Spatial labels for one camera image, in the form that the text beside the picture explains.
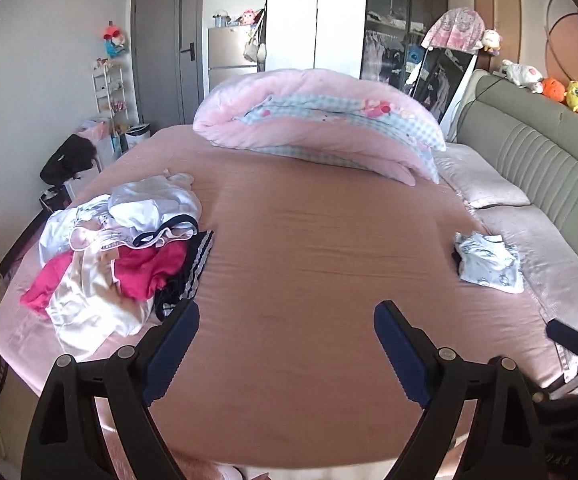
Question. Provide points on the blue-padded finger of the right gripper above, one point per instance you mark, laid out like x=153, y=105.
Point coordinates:
x=563, y=334

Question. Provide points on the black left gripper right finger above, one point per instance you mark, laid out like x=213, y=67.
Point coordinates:
x=504, y=441

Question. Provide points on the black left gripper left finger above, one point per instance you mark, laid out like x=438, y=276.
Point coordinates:
x=65, y=439

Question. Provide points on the light blue cartoon print pants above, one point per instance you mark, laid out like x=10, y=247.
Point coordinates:
x=486, y=260

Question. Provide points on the cream pink garment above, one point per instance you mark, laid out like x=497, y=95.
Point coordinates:
x=88, y=307

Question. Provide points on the navy blue striped socks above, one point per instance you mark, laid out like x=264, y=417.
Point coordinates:
x=457, y=260

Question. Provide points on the green padded headboard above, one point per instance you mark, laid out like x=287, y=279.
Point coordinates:
x=528, y=139

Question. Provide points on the magenta pink garment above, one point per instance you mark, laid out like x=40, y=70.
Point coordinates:
x=139, y=272

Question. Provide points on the navy white striped garment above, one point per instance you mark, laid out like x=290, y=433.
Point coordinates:
x=184, y=283

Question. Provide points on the pink bed sheet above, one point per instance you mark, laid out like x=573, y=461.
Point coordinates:
x=286, y=370

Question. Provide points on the white grey hooded jacket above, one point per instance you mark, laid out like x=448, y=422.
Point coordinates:
x=142, y=214

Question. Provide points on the orange plush toy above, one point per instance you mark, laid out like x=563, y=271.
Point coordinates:
x=554, y=89

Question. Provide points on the black bag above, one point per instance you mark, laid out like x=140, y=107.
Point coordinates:
x=75, y=155

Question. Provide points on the pink hanging child jacket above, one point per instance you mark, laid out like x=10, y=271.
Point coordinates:
x=459, y=29

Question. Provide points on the pink folded quilt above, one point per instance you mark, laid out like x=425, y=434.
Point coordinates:
x=326, y=117

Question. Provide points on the white shelf rack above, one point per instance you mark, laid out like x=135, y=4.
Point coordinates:
x=109, y=88

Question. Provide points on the dark glass wardrobe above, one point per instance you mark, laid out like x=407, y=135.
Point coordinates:
x=393, y=50

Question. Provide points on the white wardrobe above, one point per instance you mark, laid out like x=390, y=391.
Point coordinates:
x=306, y=34

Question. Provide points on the silver refrigerator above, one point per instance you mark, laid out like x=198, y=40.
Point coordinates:
x=233, y=51

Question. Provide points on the grey door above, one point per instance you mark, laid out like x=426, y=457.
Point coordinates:
x=167, y=60

